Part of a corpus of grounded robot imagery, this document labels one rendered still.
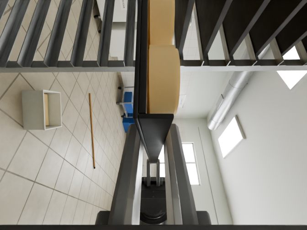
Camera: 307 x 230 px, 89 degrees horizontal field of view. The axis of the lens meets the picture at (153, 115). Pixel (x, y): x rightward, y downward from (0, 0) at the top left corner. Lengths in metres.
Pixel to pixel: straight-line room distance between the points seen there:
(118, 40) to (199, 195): 4.43
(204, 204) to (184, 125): 2.57
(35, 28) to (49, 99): 0.88
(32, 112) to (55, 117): 0.22
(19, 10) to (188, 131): 5.44
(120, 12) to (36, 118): 2.12
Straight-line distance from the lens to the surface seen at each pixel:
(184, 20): 0.49
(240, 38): 0.59
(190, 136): 5.75
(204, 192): 5.21
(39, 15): 0.88
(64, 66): 0.66
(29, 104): 1.46
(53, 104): 1.60
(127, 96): 4.36
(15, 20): 0.92
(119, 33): 3.14
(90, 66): 0.62
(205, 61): 0.62
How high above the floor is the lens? 0.95
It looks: level
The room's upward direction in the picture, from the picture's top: 90 degrees clockwise
